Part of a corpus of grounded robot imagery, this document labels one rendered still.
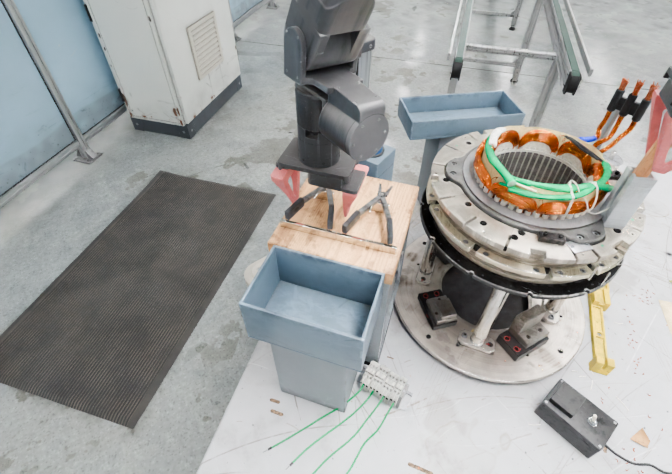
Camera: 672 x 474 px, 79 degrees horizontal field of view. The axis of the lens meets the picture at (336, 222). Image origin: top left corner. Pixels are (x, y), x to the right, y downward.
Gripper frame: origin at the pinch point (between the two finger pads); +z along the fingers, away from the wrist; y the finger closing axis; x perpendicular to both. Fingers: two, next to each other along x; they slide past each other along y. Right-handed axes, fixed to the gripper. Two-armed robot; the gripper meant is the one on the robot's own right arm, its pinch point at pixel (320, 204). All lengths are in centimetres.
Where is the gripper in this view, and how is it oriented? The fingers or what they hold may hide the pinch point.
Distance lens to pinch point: 62.2
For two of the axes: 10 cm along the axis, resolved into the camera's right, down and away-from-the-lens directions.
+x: 3.1, -6.7, 6.7
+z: -0.1, 7.0, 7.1
